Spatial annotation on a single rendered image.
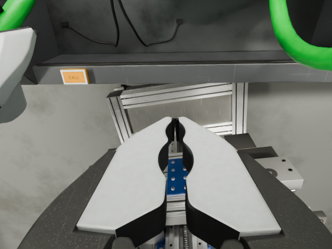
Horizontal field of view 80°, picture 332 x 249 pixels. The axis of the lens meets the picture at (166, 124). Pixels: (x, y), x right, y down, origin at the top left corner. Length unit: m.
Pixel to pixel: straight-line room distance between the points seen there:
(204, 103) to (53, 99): 1.11
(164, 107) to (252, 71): 0.89
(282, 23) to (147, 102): 1.09
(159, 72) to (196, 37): 0.16
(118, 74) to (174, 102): 0.85
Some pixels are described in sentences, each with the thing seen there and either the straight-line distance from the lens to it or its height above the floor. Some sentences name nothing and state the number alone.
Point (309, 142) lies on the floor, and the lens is 1.98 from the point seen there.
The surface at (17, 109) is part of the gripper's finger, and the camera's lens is 0.19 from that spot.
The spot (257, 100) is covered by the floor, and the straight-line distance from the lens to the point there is 1.59.
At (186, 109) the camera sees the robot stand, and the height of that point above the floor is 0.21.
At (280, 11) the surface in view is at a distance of 0.23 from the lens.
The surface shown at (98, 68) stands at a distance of 0.44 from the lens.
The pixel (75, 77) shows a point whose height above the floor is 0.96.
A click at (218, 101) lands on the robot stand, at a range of 1.28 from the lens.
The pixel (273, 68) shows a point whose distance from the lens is 0.46.
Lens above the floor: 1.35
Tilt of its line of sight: 60 degrees down
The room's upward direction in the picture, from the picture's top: 176 degrees counter-clockwise
